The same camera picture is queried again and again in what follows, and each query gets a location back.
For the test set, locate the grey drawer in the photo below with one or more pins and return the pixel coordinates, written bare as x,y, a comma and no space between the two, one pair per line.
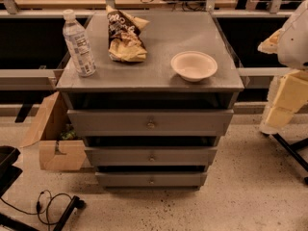
150,122
117,180
151,156

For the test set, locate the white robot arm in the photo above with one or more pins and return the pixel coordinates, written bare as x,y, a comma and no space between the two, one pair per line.
287,93

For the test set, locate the grey drawer cabinet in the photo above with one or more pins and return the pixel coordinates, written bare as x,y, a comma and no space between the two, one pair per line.
153,84

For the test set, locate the grey top drawer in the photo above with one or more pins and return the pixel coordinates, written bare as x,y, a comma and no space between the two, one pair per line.
150,122

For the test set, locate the grey bottom drawer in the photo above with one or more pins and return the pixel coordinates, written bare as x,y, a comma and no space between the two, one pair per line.
117,180

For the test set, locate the white paper bowl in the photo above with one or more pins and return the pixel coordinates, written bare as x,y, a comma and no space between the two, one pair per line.
194,66

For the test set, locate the crumpled chip bag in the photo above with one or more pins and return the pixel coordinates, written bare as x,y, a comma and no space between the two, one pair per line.
125,44

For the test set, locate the brown cardboard box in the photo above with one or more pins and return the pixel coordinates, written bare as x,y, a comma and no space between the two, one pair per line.
54,153

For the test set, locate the clear plastic water bottle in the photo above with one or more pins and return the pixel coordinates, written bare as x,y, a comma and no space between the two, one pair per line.
78,45

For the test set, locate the black chair base leg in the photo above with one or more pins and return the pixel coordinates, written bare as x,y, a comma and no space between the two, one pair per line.
75,203

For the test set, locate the black stand leg right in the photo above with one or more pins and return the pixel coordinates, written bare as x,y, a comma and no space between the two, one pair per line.
293,148

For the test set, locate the black bin at left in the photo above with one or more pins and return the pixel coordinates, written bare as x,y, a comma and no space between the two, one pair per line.
8,172

